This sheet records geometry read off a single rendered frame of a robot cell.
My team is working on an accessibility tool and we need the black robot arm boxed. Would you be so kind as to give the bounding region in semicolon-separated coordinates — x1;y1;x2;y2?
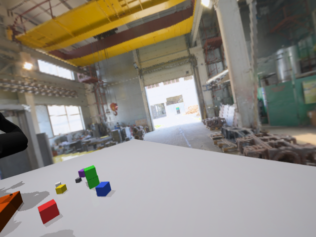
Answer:
0;112;28;158

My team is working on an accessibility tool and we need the purple block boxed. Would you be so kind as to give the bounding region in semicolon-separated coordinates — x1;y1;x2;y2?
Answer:
78;168;85;177

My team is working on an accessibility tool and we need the yellow cube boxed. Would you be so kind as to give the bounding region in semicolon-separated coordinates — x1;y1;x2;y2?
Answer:
55;184;67;194

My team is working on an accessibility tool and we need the green block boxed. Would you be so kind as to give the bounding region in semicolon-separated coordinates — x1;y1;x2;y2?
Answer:
88;176;100;189
83;165;97;181

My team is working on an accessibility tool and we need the blue cube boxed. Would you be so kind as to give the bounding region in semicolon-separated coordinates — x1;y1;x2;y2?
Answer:
95;182;111;197

